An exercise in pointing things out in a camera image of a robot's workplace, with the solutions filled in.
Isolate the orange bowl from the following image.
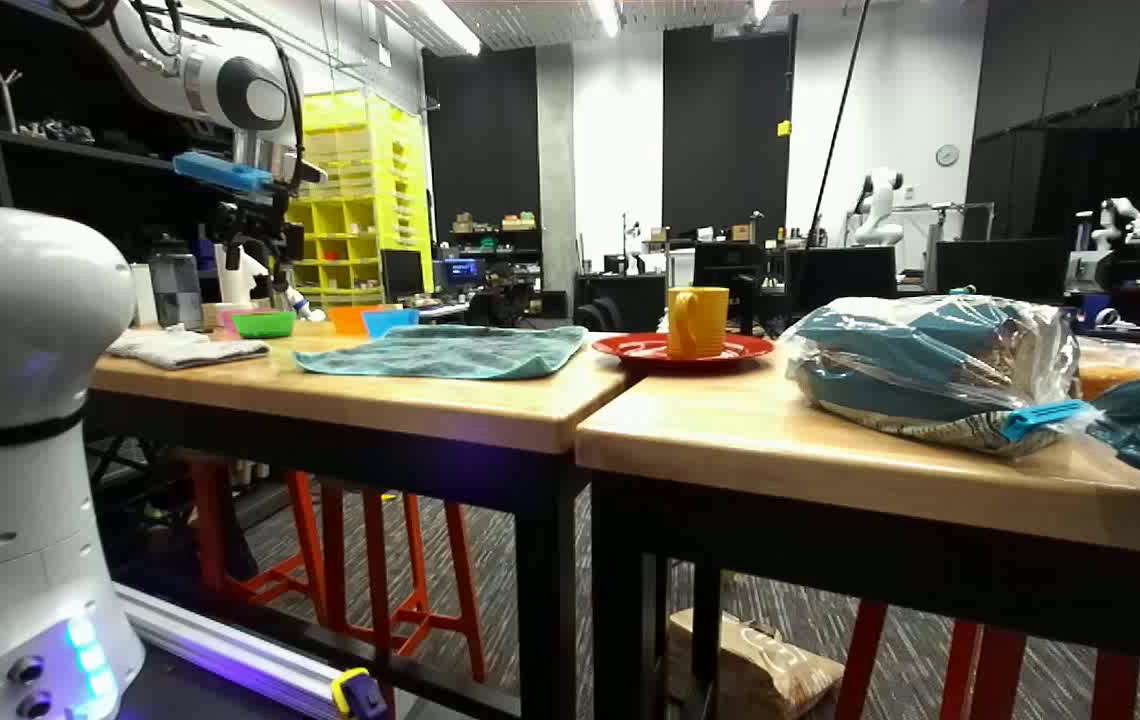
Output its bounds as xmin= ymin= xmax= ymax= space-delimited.
xmin=328 ymin=310 xmax=365 ymax=336

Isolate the black shelving unit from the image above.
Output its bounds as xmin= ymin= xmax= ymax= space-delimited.
xmin=0 ymin=0 xmax=265 ymax=333

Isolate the grey knitted cloth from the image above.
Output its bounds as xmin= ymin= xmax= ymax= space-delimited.
xmin=110 ymin=330 xmax=265 ymax=370

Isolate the green bowl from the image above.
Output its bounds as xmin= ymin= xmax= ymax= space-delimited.
xmin=235 ymin=310 xmax=295 ymax=339

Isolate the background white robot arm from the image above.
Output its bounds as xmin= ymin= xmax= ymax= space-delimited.
xmin=1065 ymin=198 xmax=1140 ymax=330

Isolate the red plate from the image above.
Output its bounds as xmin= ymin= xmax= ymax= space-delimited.
xmin=597 ymin=333 xmax=772 ymax=375

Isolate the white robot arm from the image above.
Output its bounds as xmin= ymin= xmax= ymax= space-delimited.
xmin=0 ymin=201 xmax=147 ymax=720

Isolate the blue bowl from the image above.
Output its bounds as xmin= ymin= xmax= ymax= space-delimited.
xmin=365 ymin=310 xmax=418 ymax=339

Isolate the orange stool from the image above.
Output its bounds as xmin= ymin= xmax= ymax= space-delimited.
xmin=189 ymin=461 xmax=489 ymax=683

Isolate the yellow storage shelf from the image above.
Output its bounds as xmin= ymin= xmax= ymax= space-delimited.
xmin=287 ymin=89 xmax=432 ymax=310

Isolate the plastic bag of blue cloths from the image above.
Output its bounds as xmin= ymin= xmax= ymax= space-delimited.
xmin=781 ymin=291 xmax=1097 ymax=461

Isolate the yellow mug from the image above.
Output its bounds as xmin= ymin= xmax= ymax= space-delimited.
xmin=667 ymin=287 xmax=727 ymax=355

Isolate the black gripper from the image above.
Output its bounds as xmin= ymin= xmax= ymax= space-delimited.
xmin=199 ymin=201 xmax=304 ymax=296

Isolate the blue towel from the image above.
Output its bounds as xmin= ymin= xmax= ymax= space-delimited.
xmin=295 ymin=326 xmax=587 ymax=381

